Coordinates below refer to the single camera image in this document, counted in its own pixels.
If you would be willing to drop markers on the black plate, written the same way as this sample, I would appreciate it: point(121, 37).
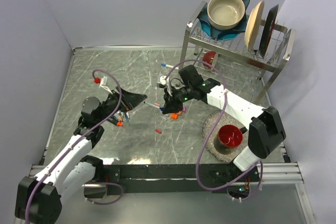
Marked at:
point(268, 29)

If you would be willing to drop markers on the blue capped white marker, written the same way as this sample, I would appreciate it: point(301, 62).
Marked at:
point(166, 65)

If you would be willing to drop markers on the orange highlighter cap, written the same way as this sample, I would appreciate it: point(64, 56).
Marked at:
point(174, 116)

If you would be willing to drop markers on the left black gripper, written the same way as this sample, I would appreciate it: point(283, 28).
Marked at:
point(131, 100)

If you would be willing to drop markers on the beige ceramic bowl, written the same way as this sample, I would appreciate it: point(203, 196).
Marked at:
point(225, 14)

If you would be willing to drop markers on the black base bar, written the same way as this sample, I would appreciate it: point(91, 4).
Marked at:
point(172, 178)

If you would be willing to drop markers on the beige plate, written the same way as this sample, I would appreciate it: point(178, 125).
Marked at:
point(253, 25)

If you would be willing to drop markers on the steel dish rack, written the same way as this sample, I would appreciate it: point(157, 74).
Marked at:
point(248, 73)

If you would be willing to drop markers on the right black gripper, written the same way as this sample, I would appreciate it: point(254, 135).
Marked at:
point(171, 105)

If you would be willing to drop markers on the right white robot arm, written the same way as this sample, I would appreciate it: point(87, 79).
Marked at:
point(264, 125)

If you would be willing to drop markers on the teal star shaped plate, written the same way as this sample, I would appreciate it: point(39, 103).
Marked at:
point(222, 35)

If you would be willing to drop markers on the small red bowl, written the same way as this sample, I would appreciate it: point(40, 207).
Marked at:
point(210, 58)

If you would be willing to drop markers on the red black mug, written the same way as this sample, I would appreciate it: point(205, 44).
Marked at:
point(228, 137)

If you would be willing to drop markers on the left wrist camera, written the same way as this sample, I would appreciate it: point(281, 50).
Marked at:
point(102, 82)

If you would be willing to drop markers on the black orange highlighter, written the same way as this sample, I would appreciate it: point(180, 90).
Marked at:
point(115, 122)

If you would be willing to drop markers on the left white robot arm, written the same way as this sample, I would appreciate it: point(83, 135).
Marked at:
point(40, 199)

